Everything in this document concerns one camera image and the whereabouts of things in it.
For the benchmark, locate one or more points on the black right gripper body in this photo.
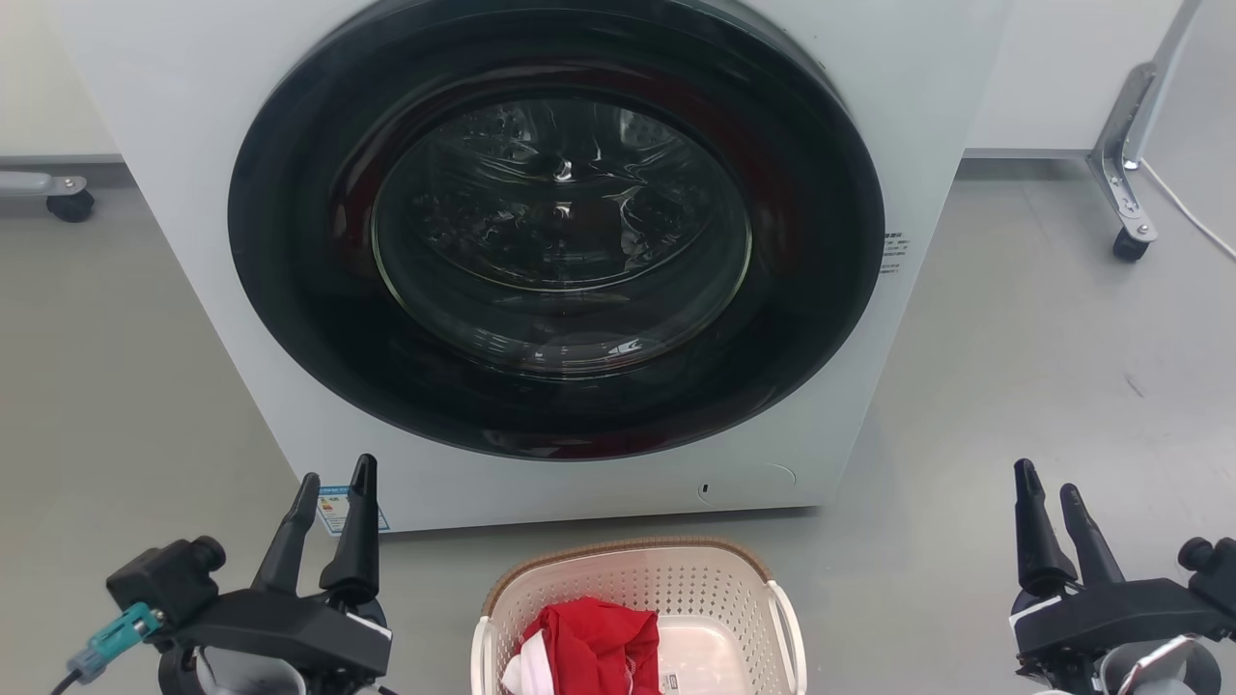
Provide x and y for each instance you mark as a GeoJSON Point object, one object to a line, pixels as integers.
{"type": "Point", "coordinates": [1110, 618]}

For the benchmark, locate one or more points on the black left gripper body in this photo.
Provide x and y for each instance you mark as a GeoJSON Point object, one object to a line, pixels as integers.
{"type": "Point", "coordinates": [280, 627]}

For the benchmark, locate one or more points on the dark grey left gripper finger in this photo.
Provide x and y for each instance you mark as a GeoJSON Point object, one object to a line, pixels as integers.
{"type": "Point", "coordinates": [355, 541]}
{"type": "Point", "coordinates": [288, 541]}

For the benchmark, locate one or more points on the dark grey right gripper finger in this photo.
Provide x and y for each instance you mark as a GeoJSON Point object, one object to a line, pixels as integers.
{"type": "Point", "coordinates": [1093, 545]}
{"type": "Point", "coordinates": [1038, 541]}

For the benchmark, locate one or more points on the white perforated laundry basket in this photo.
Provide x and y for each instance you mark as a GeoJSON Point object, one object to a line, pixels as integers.
{"type": "Point", "coordinates": [695, 589]}

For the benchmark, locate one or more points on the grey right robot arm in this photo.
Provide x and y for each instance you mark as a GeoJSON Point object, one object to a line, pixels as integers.
{"type": "Point", "coordinates": [1159, 671]}

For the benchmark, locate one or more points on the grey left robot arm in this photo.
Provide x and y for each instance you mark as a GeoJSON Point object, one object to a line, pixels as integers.
{"type": "Point", "coordinates": [241, 674]}

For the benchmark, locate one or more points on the blue energy label sticker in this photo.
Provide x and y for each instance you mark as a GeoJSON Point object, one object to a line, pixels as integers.
{"type": "Point", "coordinates": [328, 512]}

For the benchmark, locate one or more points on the white garment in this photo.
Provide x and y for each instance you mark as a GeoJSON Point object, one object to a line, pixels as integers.
{"type": "Point", "coordinates": [526, 671]}

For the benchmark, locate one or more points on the red garment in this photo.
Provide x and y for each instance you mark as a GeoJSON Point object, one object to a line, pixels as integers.
{"type": "Point", "coordinates": [594, 642]}

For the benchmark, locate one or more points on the black round washer door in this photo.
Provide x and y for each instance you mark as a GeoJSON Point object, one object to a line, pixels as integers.
{"type": "Point", "coordinates": [290, 251]}

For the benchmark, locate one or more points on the black caster wheel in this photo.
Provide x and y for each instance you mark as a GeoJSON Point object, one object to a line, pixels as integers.
{"type": "Point", "coordinates": [1130, 245]}
{"type": "Point", "coordinates": [70, 206]}

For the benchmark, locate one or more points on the white front-load washing machine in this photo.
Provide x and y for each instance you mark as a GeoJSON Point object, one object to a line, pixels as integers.
{"type": "Point", "coordinates": [174, 116]}

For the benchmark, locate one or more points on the white partition panel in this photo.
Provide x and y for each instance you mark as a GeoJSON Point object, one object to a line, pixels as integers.
{"type": "Point", "coordinates": [1062, 77]}
{"type": "Point", "coordinates": [48, 87]}

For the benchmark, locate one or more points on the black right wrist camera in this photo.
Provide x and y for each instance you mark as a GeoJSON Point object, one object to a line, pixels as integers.
{"type": "Point", "coordinates": [1212, 574]}

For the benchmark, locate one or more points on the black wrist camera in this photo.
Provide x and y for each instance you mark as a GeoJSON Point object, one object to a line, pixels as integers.
{"type": "Point", "coordinates": [1212, 574]}
{"type": "Point", "coordinates": [164, 579]}

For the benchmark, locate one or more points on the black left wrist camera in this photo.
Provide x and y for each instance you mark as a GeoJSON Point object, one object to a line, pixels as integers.
{"type": "Point", "coordinates": [164, 579]}

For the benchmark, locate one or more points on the tall grey metal frame leg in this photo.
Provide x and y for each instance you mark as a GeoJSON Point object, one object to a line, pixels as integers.
{"type": "Point", "coordinates": [1125, 145]}

